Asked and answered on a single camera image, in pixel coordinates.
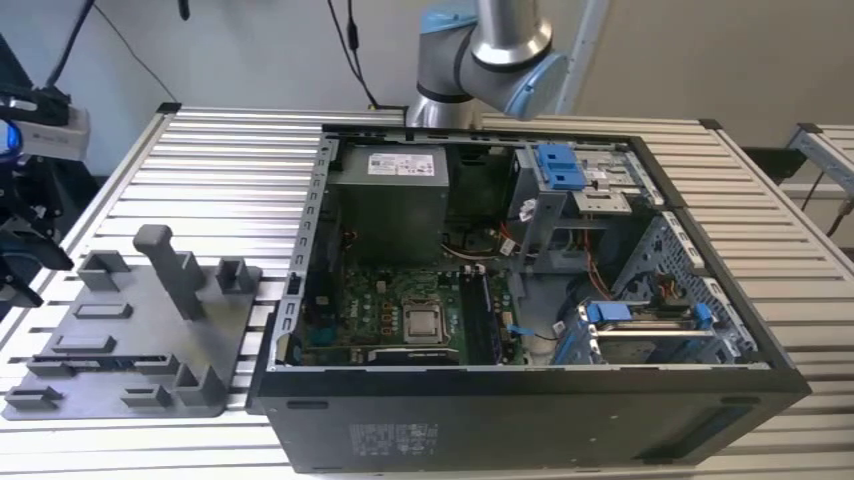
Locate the RAM stick with blue label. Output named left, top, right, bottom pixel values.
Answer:
left=29, top=353, right=172, bottom=367

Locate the grey parts rack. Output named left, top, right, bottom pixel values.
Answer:
left=0, top=223, right=265, bottom=421

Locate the grey power supply unit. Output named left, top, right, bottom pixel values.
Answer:
left=329, top=144, right=451, bottom=267

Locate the green motherboard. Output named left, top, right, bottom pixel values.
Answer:
left=292, top=264, right=530, bottom=366

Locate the CPU socket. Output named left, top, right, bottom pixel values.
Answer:
left=396, top=297, right=456, bottom=349

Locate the silver CPU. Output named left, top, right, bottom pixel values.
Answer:
left=404, top=309, right=446, bottom=344

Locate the black graphics card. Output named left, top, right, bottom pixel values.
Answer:
left=364, top=347, right=463, bottom=366

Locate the blue drive carrier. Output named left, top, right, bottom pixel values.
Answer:
left=535, top=143, right=586, bottom=192

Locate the black open PC case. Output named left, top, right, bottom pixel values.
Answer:
left=245, top=122, right=813, bottom=475

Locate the grey metal drive cage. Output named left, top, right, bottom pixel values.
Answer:
left=510, top=143, right=659, bottom=274

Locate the hard disk in blue carrier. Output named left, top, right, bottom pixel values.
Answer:
left=579, top=301, right=716, bottom=365

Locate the metal slat side table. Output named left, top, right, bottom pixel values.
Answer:
left=777, top=122, right=854, bottom=241

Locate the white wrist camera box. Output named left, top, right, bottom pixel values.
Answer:
left=23, top=105, right=92, bottom=162

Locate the thin black wall cable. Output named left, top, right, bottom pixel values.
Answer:
left=97, top=0, right=176, bottom=105

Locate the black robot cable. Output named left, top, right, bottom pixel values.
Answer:
left=324, top=0, right=383, bottom=109

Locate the orange wire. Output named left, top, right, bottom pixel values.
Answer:
left=580, top=227, right=614, bottom=297

